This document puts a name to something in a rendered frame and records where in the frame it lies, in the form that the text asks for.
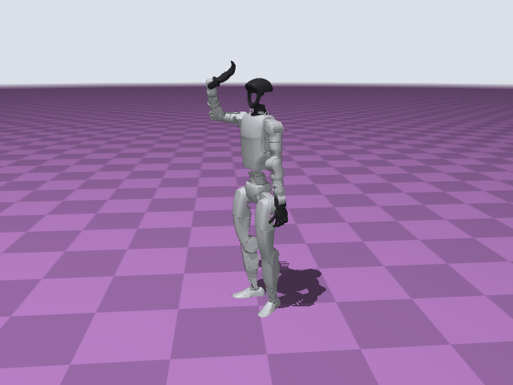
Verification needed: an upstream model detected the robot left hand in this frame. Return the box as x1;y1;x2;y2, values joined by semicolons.
269;197;288;228

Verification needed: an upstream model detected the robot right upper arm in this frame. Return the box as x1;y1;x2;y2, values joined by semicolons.
208;107;247;128

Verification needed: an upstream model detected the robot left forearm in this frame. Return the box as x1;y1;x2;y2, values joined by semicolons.
270;159;286;205

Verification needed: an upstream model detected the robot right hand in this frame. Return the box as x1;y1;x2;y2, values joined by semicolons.
208;61;236;89

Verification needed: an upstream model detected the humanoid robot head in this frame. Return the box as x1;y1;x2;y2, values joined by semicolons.
245;78;273;116

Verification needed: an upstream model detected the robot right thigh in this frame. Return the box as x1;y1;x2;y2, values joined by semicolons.
232;186;259;253

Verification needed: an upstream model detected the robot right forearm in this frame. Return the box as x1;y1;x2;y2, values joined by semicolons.
205;78;222;109

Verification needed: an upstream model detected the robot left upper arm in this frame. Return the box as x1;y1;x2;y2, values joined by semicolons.
265;119;284;172

